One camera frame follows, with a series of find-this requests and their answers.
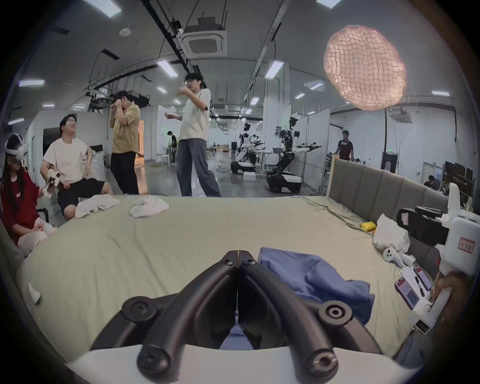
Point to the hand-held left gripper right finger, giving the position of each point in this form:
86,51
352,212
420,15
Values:
273,300

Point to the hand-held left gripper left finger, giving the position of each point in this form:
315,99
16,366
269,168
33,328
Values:
202,296

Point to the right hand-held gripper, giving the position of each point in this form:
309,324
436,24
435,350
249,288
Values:
463,240

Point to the person's right forearm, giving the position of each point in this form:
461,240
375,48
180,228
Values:
461,313

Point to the person's right hand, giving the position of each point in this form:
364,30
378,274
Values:
459,285

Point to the blue shirt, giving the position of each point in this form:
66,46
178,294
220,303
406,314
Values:
318,277

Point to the phone with dark screen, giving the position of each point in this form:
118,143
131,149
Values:
423,277

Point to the white hand controller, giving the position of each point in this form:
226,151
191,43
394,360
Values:
408,259
390,254

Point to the bed with pale green sheet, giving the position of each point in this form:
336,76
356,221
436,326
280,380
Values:
150,255

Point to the white cloth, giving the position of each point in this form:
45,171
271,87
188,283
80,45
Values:
95,205
148,206
390,230

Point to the phone with red screen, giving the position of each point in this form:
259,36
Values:
408,294

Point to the small yellow bag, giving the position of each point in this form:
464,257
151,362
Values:
367,225

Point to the grey padded headboard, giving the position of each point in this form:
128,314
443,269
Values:
378,187

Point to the white and black wheeled robot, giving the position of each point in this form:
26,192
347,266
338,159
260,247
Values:
243,157
287,165

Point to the large woven pendant lamp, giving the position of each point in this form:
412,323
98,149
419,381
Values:
365,67

